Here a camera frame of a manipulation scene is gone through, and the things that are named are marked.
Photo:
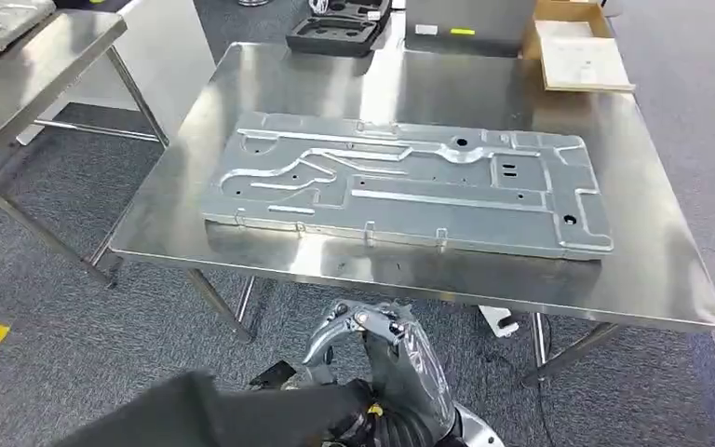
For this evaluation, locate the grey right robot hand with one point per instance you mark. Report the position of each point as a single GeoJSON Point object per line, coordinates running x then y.
{"type": "Point", "coordinates": [404, 370]}

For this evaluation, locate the white power strip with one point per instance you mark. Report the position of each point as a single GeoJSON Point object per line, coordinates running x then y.
{"type": "Point", "coordinates": [496, 321]}

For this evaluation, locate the black robot foot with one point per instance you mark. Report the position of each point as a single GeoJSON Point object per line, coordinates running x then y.
{"type": "Point", "coordinates": [271, 374]}

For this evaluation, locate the stamped grey metal panel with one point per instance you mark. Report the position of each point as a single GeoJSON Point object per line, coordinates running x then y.
{"type": "Point", "coordinates": [425, 210]}

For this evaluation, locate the black foam insert tray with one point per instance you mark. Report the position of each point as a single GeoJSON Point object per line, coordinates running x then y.
{"type": "Point", "coordinates": [333, 43]}

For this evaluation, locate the white label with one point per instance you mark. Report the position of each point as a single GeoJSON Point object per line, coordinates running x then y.
{"type": "Point", "coordinates": [426, 29]}

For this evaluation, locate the yellow-green label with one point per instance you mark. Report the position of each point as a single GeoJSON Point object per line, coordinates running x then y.
{"type": "Point", "coordinates": [463, 31]}

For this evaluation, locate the cardboard box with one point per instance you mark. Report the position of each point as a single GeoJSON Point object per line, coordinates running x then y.
{"type": "Point", "coordinates": [579, 62]}

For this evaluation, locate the dark grey box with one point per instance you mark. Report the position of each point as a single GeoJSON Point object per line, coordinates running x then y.
{"type": "Point", "coordinates": [493, 15]}

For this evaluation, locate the stainless steel side table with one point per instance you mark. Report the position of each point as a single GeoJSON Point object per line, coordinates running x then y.
{"type": "Point", "coordinates": [37, 68]}

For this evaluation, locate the grey metal tray part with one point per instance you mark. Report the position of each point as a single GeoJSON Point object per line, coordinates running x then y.
{"type": "Point", "coordinates": [0, 28]}

